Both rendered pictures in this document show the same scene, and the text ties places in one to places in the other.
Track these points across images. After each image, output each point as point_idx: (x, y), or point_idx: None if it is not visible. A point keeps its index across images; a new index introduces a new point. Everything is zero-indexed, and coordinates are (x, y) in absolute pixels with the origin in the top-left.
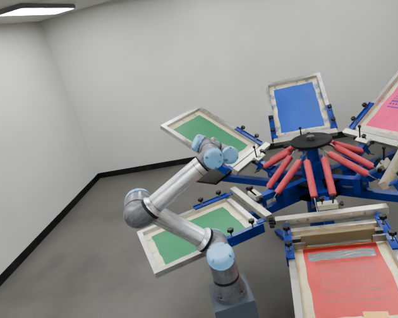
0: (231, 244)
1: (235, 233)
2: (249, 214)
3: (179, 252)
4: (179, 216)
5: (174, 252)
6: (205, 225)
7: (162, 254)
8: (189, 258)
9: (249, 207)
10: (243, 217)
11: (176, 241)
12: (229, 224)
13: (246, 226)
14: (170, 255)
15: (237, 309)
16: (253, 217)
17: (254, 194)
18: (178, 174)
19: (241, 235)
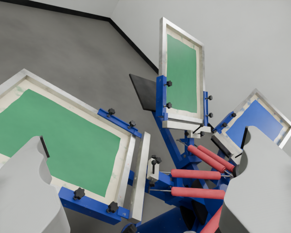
0: (63, 204)
1: (84, 198)
2: (125, 183)
3: (10, 142)
4: None
5: (8, 134)
6: (82, 140)
7: None
8: None
9: (135, 175)
10: (119, 175)
11: (34, 124)
12: (99, 168)
13: (108, 193)
14: None
15: None
16: (124, 193)
17: (153, 172)
18: None
19: (84, 209)
